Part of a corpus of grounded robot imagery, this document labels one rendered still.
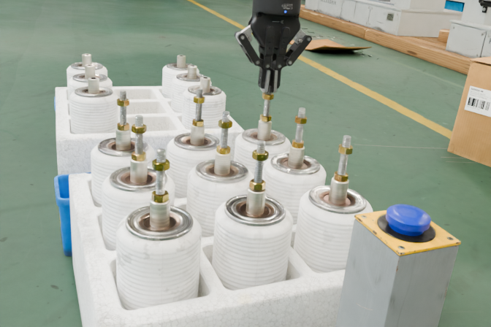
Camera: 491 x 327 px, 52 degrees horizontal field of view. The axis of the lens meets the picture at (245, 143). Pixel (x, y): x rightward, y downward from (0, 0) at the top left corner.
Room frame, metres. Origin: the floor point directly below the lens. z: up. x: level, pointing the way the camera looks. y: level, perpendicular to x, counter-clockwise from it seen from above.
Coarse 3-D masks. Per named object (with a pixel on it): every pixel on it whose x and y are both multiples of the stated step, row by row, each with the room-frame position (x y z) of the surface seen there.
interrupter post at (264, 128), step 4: (260, 120) 0.81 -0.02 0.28; (260, 124) 0.80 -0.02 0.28; (264, 124) 0.80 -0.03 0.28; (268, 124) 0.80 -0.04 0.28; (260, 128) 0.80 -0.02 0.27; (264, 128) 0.80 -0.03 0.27; (268, 128) 0.80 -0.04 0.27; (260, 132) 0.80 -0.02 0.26; (264, 132) 0.80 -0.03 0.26; (268, 132) 0.80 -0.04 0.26; (260, 136) 0.80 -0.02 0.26; (264, 136) 0.80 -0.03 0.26; (268, 136) 0.80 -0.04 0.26
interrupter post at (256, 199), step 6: (252, 192) 0.54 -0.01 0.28; (258, 192) 0.54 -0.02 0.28; (264, 192) 0.54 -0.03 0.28; (252, 198) 0.54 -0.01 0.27; (258, 198) 0.54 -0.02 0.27; (264, 198) 0.54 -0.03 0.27; (246, 204) 0.54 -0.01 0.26; (252, 204) 0.54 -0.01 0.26; (258, 204) 0.54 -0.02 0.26; (246, 210) 0.54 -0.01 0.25; (252, 210) 0.54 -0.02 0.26; (258, 210) 0.54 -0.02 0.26
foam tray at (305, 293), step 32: (96, 224) 0.60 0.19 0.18; (96, 256) 0.53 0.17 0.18; (96, 288) 0.46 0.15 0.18; (224, 288) 0.48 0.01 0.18; (256, 288) 0.49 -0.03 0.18; (288, 288) 0.49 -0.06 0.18; (320, 288) 0.50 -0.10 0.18; (96, 320) 0.42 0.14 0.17; (128, 320) 0.42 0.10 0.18; (160, 320) 0.42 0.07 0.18; (192, 320) 0.44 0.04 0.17; (224, 320) 0.45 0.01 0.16; (256, 320) 0.47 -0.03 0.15; (288, 320) 0.48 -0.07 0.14; (320, 320) 0.50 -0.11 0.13
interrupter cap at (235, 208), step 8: (232, 200) 0.56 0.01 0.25; (240, 200) 0.56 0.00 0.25; (272, 200) 0.57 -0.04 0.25; (224, 208) 0.54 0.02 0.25; (232, 208) 0.54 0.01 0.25; (240, 208) 0.55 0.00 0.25; (264, 208) 0.55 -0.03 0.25; (272, 208) 0.55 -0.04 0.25; (280, 208) 0.55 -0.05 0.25; (232, 216) 0.52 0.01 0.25; (240, 216) 0.52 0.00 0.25; (248, 216) 0.53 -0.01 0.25; (256, 216) 0.53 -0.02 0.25; (264, 216) 0.53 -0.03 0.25; (272, 216) 0.53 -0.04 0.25; (280, 216) 0.53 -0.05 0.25; (248, 224) 0.51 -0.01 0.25; (256, 224) 0.51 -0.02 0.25; (264, 224) 0.51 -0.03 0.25; (272, 224) 0.51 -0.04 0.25
